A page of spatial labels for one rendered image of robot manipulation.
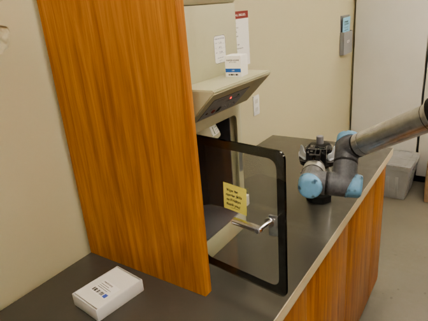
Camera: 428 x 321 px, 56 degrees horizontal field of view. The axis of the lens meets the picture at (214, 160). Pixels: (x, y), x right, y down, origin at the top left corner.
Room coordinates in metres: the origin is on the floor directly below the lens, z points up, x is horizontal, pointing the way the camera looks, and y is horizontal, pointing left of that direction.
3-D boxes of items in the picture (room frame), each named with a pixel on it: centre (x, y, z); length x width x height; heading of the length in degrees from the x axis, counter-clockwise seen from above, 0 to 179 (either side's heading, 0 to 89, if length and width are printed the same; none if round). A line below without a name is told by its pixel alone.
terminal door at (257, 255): (0.94, -0.05, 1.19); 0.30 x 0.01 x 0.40; 47
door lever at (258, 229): (0.87, -0.08, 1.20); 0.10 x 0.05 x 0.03; 47
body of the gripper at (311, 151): (1.33, -0.36, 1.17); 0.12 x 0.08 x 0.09; 159
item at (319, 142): (1.47, -0.41, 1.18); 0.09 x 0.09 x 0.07
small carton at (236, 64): (1.19, -0.09, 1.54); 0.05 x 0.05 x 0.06; 61
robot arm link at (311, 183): (1.18, -0.31, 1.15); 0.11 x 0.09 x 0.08; 159
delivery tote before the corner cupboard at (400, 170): (3.43, -1.52, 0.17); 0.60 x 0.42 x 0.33; 53
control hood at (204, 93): (1.15, -0.06, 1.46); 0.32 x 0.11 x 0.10; 145
